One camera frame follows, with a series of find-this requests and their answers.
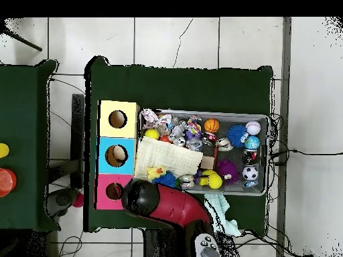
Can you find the cream muslin cloth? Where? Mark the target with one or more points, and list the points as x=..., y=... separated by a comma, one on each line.
x=168, y=156

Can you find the yellow duck plush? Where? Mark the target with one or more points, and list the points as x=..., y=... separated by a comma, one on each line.
x=155, y=172

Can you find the blue spiky ball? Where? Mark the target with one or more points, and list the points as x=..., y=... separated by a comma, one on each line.
x=168, y=180
x=236, y=135

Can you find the orange striped tiger plush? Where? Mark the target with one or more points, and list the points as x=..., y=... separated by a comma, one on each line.
x=114, y=191

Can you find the mint green muslin cloth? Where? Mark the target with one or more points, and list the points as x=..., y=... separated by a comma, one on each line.
x=222, y=214

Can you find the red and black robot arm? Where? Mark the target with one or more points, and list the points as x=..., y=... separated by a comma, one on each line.
x=176, y=206

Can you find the wooden box with three holes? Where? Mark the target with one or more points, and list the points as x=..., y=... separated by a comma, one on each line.
x=126, y=128

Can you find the silver mesh bin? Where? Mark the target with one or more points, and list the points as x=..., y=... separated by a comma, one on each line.
x=230, y=117

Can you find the smooth yellow ball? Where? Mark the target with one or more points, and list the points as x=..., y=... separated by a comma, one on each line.
x=151, y=133

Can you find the small orange basketball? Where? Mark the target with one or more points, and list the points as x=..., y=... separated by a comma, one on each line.
x=211, y=125

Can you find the dark green table cloth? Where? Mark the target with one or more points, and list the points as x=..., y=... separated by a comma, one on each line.
x=174, y=88
x=24, y=107

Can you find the purple knobbly toy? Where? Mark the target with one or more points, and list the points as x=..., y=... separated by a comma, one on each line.
x=227, y=171

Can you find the globe print ball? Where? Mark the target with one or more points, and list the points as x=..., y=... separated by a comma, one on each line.
x=252, y=142

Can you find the small white baseball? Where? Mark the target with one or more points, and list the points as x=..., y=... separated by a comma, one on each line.
x=253, y=128

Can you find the small soccer ball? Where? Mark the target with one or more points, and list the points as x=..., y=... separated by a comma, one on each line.
x=250, y=173

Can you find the grey rounded object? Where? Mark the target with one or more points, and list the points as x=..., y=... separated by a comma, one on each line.
x=61, y=200

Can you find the yellow round object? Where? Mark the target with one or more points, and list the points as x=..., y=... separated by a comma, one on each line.
x=3, y=150

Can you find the orange round object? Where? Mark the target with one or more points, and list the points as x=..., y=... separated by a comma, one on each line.
x=6, y=182

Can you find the black rod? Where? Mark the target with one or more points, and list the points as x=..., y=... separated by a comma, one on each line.
x=24, y=41

